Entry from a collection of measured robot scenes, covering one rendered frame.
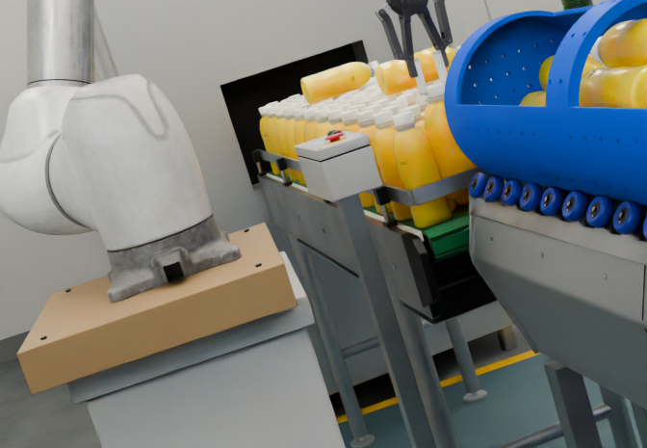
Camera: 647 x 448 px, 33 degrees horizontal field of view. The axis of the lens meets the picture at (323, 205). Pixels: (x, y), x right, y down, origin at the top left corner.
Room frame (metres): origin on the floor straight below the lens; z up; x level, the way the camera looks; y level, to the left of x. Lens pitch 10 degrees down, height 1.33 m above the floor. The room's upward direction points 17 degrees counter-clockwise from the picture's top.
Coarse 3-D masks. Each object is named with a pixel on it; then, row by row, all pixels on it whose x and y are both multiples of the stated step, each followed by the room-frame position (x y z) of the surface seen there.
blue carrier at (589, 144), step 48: (624, 0) 1.39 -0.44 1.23; (480, 48) 1.83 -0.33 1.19; (528, 48) 1.85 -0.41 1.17; (576, 48) 1.38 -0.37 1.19; (480, 96) 1.83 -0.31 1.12; (576, 96) 1.37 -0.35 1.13; (480, 144) 1.70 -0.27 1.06; (528, 144) 1.52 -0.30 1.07; (576, 144) 1.36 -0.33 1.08; (624, 144) 1.24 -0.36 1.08; (624, 192) 1.34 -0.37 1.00
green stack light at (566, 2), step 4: (560, 0) 2.35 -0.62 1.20; (564, 0) 2.33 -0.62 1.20; (568, 0) 2.32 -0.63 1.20; (572, 0) 2.32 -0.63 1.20; (576, 0) 2.31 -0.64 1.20; (580, 0) 2.31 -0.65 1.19; (584, 0) 2.31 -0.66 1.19; (588, 0) 2.32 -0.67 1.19; (564, 4) 2.33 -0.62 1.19; (568, 4) 2.32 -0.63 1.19; (572, 4) 2.32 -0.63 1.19; (576, 4) 2.31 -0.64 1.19; (580, 4) 2.31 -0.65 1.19; (584, 4) 2.31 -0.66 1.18; (588, 4) 2.32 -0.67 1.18; (592, 4) 2.32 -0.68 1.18; (564, 8) 2.34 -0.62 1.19; (568, 8) 2.33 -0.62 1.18; (572, 8) 2.32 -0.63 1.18; (576, 8) 2.31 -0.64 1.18
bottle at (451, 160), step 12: (432, 108) 1.98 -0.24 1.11; (444, 108) 1.97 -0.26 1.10; (432, 120) 1.98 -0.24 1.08; (444, 120) 1.97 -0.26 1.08; (432, 132) 1.98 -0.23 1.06; (444, 132) 1.97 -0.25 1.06; (432, 144) 1.99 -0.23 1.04; (444, 144) 1.97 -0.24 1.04; (456, 144) 1.97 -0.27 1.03; (444, 156) 1.97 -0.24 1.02; (456, 156) 1.97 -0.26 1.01; (444, 168) 1.98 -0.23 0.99; (456, 168) 1.97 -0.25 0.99; (468, 168) 1.97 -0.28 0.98; (456, 192) 1.97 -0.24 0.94; (468, 192) 1.97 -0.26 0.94
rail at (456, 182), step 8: (456, 176) 1.95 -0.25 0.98; (464, 176) 1.95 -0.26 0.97; (472, 176) 1.96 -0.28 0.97; (488, 176) 1.96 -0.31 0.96; (432, 184) 1.94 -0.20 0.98; (440, 184) 1.94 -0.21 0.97; (448, 184) 1.95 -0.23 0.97; (456, 184) 1.95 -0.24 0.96; (464, 184) 1.95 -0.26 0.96; (416, 192) 1.94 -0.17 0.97; (424, 192) 1.94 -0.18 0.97; (432, 192) 1.94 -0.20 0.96; (440, 192) 1.94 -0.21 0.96; (448, 192) 1.95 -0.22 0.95; (416, 200) 1.93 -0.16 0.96; (424, 200) 1.94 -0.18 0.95
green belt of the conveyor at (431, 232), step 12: (288, 180) 3.15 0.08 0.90; (456, 204) 2.08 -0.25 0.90; (468, 204) 2.05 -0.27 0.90; (456, 216) 1.98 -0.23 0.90; (468, 216) 1.95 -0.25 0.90; (420, 228) 1.97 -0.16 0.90; (432, 228) 1.93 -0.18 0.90; (444, 228) 1.93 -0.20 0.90; (456, 228) 1.92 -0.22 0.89; (468, 228) 1.93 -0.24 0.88; (432, 240) 1.92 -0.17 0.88; (444, 240) 1.91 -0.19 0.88; (456, 240) 1.92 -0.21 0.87; (468, 240) 1.92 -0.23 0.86; (432, 252) 1.97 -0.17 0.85; (444, 252) 1.92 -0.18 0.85; (456, 252) 1.93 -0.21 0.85
